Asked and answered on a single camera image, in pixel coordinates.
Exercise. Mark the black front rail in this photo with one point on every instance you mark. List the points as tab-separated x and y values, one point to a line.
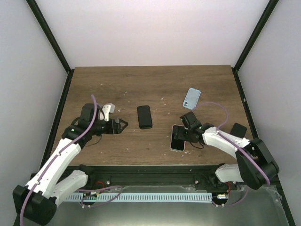
201	177

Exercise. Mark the pink phone case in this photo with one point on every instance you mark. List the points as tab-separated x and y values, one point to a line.
171	141

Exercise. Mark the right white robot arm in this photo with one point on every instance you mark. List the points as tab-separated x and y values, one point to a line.
255	165

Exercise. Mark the right black frame post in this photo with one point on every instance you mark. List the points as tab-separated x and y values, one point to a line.
256	32

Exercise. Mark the black frame post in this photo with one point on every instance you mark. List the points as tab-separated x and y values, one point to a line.
48	33
256	32

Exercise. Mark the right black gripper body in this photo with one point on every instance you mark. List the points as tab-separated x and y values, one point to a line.
187	136

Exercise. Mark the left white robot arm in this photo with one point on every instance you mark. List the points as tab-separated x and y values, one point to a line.
39	198

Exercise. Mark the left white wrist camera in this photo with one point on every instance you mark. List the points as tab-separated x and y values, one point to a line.
107	109

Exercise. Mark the left black frame post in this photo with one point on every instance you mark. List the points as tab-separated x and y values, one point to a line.
48	33

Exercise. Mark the light blue phone case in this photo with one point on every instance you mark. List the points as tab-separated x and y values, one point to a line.
191	98

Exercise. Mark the light blue slotted strip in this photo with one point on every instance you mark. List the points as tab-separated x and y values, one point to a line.
143	197

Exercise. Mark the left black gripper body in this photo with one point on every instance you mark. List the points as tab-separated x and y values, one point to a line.
111	130

